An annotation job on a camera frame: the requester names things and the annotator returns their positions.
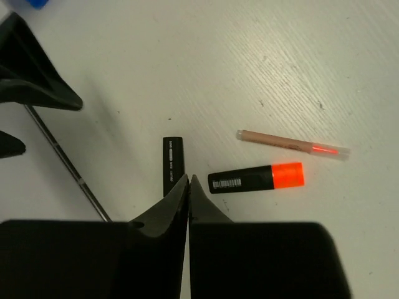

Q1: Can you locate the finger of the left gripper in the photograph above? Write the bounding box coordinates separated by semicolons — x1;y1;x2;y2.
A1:
0;131;26;158
1;12;83;111

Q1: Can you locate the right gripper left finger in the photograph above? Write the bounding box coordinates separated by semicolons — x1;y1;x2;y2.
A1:
1;176;190;298

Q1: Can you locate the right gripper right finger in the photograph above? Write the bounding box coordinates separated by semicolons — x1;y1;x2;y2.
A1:
189;177;352;298

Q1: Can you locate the green cap black highlighter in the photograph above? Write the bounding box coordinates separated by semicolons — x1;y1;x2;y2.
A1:
162;136;186;197

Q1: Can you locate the blue compartment tray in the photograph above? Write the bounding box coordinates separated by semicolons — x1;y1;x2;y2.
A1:
26;0;49;9

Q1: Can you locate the orange cap black highlighter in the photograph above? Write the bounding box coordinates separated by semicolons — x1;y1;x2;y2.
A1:
208;163;305;194

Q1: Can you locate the slim pink highlighter pen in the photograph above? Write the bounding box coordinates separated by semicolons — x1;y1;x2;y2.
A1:
236;130;350;161

